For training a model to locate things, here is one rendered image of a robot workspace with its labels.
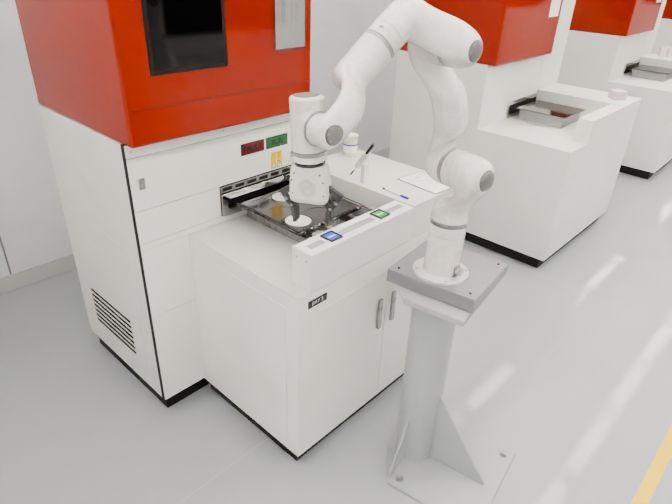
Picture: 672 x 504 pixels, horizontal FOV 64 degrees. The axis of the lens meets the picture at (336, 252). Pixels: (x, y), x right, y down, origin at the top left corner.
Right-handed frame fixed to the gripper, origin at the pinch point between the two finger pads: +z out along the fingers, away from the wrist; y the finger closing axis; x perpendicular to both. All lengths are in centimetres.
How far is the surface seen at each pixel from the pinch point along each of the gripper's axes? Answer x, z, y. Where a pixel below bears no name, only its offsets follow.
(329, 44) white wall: 315, -1, -106
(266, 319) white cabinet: 21, 52, -28
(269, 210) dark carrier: 58, 28, -42
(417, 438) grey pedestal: 35, 107, 26
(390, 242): 58, 35, 8
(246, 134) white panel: 69, 1, -54
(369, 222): 51, 24, 1
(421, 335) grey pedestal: 35, 57, 25
